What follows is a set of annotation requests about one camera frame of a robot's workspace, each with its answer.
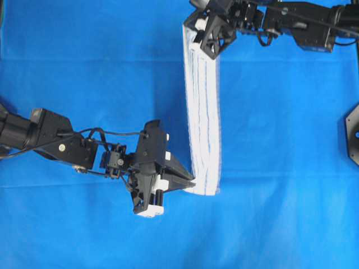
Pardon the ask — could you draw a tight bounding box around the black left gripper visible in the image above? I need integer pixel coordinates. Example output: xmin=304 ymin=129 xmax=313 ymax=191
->
xmin=130 ymin=119 xmax=195 ymax=217

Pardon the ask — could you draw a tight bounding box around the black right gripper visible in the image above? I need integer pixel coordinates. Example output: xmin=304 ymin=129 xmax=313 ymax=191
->
xmin=183 ymin=1 xmax=238 ymax=60

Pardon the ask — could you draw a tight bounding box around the blue striped white towel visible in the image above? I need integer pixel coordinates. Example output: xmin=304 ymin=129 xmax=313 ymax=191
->
xmin=182 ymin=26 xmax=222 ymax=196

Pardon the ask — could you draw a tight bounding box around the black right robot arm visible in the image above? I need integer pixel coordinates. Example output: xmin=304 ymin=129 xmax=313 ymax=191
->
xmin=184 ymin=1 xmax=358 ymax=59

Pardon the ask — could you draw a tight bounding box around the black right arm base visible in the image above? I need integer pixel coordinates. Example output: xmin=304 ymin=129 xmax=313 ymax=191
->
xmin=343 ymin=103 xmax=358 ymax=167

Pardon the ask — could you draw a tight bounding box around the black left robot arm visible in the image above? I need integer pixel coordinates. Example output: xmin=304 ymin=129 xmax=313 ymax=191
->
xmin=1 ymin=106 xmax=196 ymax=217

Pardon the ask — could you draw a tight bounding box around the blue table cloth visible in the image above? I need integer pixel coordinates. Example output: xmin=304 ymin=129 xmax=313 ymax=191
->
xmin=1 ymin=1 xmax=358 ymax=268

